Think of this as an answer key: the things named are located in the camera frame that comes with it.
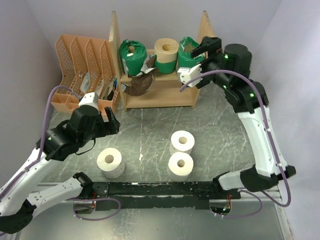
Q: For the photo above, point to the white paper roll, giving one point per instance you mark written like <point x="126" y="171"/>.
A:
<point x="180" y="166"/>
<point x="110" y="162"/>
<point x="181" y="141"/>

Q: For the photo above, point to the items in organizer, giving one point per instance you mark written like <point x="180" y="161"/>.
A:
<point x="106" y="90"/>

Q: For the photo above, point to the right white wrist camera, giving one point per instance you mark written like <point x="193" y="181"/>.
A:
<point x="186" y="74"/>

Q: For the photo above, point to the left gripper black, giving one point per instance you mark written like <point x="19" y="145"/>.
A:
<point x="110" y="127"/>

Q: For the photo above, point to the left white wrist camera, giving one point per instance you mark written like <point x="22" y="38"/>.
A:
<point x="89" y="99"/>

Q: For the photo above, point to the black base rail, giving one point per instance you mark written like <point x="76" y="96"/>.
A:
<point x="148" y="195"/>

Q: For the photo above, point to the wooden shelf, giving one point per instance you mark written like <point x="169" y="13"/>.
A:
<point x="164" y="92"/>

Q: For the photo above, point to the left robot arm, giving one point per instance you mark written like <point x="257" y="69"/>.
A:
<point x="18" y="204"/>

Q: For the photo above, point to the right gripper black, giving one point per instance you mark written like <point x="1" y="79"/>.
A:
<point x="210" y="44"/>

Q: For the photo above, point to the orange file organizer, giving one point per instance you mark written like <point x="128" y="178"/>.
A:
<point x="79" y="55"/>

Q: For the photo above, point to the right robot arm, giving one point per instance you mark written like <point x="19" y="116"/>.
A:
<point x="229" y="68"/>

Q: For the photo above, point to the green brown roll torn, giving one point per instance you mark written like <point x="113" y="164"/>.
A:
<point x="184" y="59"/>

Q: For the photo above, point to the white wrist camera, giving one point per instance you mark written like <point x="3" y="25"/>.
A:
<point x="89" y="99"/>
<point x="186" y="74"/>

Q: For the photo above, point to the brown green paper roll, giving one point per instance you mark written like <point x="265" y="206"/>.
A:
<point x="161" y="61"/>

